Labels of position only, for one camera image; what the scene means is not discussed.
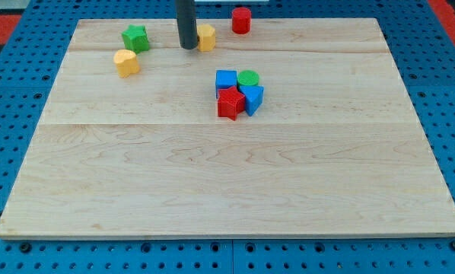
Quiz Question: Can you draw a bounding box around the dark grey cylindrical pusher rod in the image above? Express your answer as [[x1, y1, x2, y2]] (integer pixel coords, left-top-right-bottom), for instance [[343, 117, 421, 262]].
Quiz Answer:
[[174, 0, 198, 49]]

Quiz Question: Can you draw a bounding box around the yellow hexagon block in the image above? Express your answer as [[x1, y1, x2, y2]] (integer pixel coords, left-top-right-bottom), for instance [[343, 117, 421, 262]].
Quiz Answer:
[[197, 24, 216, 52]]

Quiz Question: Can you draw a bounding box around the red cylinder block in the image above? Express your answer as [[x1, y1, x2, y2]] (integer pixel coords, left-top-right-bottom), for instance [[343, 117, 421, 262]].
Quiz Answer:
[[231, 7, 252, 34]]

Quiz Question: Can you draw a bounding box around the green star block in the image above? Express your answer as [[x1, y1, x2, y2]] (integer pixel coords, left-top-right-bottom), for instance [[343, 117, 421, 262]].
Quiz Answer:
[[121, 24, 150, 54]]

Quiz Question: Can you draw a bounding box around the blue cube block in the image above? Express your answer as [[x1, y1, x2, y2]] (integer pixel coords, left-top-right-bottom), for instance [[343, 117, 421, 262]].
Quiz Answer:
[[215, 70, 237, 97]]

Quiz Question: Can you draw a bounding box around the yellow heart block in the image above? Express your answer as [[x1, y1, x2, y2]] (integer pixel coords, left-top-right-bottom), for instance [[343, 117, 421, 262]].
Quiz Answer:
[[113, 49, 141, 78]]

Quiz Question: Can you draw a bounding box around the green cylinder block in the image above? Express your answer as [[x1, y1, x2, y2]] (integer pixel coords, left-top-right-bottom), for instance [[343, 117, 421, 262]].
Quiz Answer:
[[237, 70, 259, 86]]

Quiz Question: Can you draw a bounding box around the red star block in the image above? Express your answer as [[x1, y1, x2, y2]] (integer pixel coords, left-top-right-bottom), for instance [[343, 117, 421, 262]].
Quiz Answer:
[[217, 86, 246, 120]]

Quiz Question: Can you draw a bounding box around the blue triangle block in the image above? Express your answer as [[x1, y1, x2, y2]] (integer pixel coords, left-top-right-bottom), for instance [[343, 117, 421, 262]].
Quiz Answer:
[[240, 86, 264, 116]]

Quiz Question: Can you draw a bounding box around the light wooden board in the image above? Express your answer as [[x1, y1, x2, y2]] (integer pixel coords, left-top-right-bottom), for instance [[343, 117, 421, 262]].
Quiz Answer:
[[0, 18, 455, 241]]

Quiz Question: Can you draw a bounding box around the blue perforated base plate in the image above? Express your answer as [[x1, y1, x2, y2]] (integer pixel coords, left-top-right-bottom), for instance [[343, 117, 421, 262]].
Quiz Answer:
[[0, 0, 455, 273]]

